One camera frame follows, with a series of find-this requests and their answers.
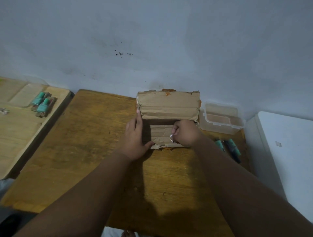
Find person's right hand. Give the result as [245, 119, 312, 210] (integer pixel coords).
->
[169, 119, 203, 147]

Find white cabinet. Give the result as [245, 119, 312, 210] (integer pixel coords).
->
[246, 111, 313, 224]

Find person's left hand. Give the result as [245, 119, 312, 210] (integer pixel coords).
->
[117, 107, 156, 161]

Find light wooden side table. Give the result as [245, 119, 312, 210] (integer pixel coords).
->
[0, 77, 75, 180]

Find green parts together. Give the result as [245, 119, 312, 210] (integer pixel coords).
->
[31, 91, 52, 112]
[224, 138, 243, 164]
[35, 96, 57, 118]

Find clear plastic lid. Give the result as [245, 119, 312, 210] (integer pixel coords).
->
[0, 78, 49, 108]

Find person's left forearm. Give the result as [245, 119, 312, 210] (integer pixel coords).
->
[13, 152, 134, 237]

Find person's right forearm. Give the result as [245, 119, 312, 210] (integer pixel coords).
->
[190, 135, 313, 237]

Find brown cardboard box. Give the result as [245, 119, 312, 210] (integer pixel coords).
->
[135, 89, 201, 151]

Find clear plastic container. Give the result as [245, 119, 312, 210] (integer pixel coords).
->
[199, 102, 246, 135]

